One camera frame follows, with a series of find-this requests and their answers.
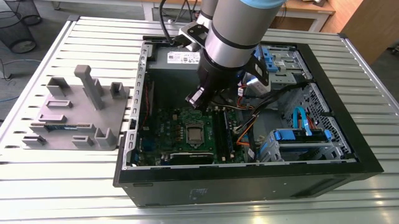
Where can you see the silver CPU chip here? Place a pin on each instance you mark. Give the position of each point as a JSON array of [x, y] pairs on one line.
[[194, 134]]

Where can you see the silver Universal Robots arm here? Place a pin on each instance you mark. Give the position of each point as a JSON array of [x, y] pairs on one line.
[[237, 28]]

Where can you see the CPU socket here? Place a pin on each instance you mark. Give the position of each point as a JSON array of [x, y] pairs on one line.
[[187, 142]]

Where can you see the grey power supply unit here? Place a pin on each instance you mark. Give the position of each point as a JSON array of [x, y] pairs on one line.
[[168, 79]]

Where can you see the blue drive bay latch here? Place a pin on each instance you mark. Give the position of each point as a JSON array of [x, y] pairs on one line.
[[271, 66]]

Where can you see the metal optical drive cage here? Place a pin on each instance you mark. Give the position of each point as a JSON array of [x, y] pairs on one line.
[[287, 77]]

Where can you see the black RAM slot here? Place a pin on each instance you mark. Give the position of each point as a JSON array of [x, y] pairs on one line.
[[223, 137], [217, 137]]

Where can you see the green Dell motherboard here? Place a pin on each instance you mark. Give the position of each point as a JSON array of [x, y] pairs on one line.
[[168, 130]]

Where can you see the hard disk in blue carrier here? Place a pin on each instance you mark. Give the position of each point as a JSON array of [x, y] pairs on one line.
[[285, 135]]

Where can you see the black graphics card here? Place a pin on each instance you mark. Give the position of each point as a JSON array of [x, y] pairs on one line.
[[191, 159]]

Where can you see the metal disk bay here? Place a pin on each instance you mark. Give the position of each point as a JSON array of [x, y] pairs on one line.
[[306, 151]]

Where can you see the wooden desk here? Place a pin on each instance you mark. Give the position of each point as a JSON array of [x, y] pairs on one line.
[[315, 9]]

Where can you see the grey parts rack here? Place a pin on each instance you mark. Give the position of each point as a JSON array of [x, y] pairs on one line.
[[78, 116]]

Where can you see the black PC case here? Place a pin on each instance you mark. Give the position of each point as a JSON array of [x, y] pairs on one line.
[[250, 186]]

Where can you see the green RAM stick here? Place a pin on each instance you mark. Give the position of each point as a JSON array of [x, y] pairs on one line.
[[66, 128]]

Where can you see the wooden cabinet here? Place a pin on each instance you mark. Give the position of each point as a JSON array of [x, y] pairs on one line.
[[371, 28]]

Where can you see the grey camera with black plate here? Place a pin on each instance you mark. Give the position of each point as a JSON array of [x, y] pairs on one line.
[[195, 32]]

